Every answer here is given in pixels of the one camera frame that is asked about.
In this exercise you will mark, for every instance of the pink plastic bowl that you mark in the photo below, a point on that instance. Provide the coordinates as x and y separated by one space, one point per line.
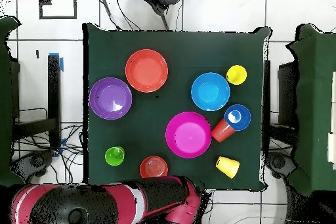
187 134

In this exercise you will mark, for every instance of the small orange bowl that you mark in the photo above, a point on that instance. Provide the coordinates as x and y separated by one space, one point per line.
153 166

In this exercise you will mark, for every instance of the red-orange plastic cup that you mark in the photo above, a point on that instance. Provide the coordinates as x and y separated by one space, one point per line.
221 132

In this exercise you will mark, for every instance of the golden yellow plastic cup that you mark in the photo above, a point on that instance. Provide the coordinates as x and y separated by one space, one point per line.
228 166

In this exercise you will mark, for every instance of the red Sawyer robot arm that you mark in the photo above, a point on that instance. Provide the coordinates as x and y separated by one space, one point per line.
120 203

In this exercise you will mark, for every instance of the large shallow orange bowl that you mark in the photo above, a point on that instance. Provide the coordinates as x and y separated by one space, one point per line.
146 70

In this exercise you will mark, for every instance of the light blue plastic bowl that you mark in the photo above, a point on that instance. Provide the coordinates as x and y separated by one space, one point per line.
210 91

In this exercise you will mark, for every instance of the purple plastic bowl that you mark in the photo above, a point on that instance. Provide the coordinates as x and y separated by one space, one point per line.
110 98

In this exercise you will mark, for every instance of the green plastic cup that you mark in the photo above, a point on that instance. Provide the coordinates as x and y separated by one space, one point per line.
114 156

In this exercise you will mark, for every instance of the dark green tablecloth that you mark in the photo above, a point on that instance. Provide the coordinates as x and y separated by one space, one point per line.
210 50

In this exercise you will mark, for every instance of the small dark blue bowl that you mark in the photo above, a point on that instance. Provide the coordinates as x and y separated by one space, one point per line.
242 122

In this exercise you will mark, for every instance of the lemon yellow plastic cup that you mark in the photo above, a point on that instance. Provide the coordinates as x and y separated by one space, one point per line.
236 74

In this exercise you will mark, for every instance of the blue tape strip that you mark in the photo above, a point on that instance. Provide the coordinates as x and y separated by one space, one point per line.
61 65

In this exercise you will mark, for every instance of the grey chair base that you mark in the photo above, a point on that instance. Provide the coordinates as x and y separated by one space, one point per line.
278 162

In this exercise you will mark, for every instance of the black chair base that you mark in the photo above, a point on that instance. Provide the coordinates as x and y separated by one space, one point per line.
34 162

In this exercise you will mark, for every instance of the green cloth side table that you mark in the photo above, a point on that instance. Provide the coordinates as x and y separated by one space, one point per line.
315 76
5 103

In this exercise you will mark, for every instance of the black stand frame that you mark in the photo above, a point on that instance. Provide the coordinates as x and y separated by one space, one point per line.
287 90
53 90

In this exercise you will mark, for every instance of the black square frame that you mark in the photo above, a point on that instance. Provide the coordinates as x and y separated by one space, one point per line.
57 17

